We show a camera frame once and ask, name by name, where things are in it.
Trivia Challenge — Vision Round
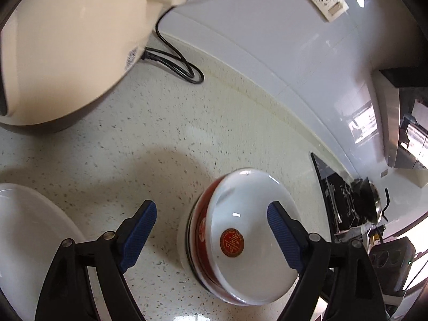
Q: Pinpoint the black box device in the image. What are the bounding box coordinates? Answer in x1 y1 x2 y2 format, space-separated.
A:
368 236 416 296

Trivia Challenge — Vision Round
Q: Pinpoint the white wall socket panel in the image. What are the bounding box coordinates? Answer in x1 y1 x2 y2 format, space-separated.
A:
309 0 349 23

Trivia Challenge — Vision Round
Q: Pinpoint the black power cord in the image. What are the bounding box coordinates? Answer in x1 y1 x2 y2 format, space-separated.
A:
142 0 244 84

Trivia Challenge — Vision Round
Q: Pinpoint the black glass stove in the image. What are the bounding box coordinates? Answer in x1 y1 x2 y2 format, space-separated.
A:
310 152 372 235

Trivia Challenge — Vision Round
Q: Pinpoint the red and white bowl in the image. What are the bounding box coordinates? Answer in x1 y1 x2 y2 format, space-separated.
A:
191 169 300 295

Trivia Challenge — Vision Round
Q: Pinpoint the range hood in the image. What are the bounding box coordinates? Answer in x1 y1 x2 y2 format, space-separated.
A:
371 68 428 188

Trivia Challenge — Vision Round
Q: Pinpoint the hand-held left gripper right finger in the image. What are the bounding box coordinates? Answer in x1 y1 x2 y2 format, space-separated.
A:
267 201 385 321

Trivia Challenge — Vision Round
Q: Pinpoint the cream rice cooker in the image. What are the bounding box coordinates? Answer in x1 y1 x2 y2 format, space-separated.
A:
0 0 188 134

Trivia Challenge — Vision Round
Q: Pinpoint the dark wok with handle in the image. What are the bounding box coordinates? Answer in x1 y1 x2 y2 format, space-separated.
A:
349 177 391 224

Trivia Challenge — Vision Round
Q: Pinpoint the large white pink flower plate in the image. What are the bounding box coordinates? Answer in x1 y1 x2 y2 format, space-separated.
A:
0 182 88 321

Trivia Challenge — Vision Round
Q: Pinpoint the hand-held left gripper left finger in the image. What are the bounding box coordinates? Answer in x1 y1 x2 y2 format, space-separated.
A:
34 200 157 321

